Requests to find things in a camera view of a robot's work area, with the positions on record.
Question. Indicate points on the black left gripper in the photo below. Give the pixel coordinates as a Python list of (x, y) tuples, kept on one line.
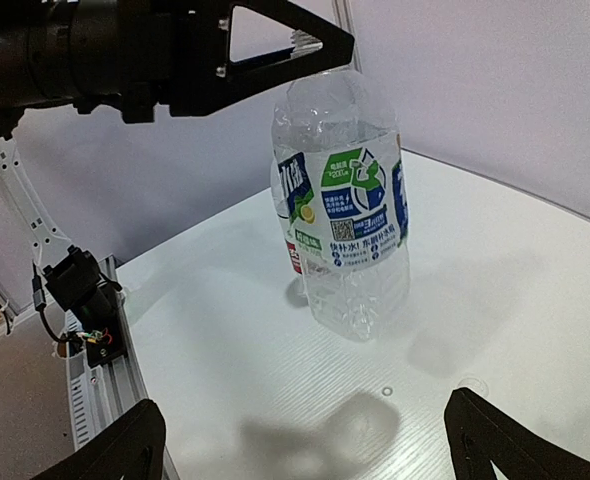
[(177, 54)]

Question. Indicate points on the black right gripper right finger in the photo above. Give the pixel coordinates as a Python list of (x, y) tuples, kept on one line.
[(483, 441)]

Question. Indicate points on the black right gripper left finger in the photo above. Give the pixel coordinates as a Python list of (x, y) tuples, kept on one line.
[(132, 447)]

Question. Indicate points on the clear bottle green blue label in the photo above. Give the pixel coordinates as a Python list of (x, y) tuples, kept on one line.
[(337, 145)]

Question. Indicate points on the clear bottle red label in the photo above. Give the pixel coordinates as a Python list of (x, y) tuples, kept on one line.
[(281, 209)]

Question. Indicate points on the blue white bottle cap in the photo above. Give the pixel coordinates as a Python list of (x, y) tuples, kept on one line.
[(304, 44)]

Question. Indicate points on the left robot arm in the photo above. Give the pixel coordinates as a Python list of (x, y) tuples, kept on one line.
[(110, 186)]

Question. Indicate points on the aluminium front rail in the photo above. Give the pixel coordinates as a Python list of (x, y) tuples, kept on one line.
[(98, 395)]

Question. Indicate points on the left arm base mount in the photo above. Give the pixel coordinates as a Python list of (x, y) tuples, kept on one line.
[(79, 286)]

